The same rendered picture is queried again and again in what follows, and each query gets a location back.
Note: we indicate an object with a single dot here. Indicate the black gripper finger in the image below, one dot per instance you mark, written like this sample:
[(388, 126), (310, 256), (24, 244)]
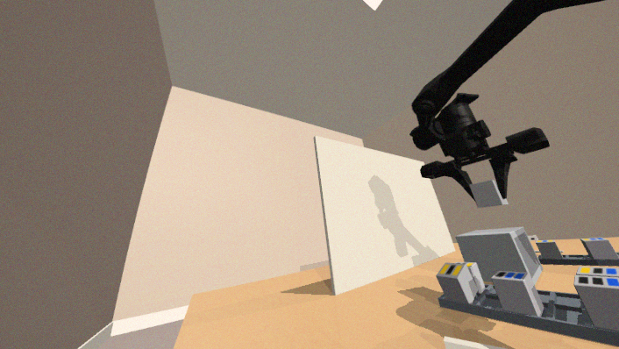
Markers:
[(500, 166), (462, 178)]

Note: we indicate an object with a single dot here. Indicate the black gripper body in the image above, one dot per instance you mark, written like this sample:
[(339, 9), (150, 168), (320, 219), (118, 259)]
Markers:
[(526, 141)]

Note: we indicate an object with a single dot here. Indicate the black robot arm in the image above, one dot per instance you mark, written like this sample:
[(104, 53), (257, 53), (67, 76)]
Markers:
[(436, 93)]

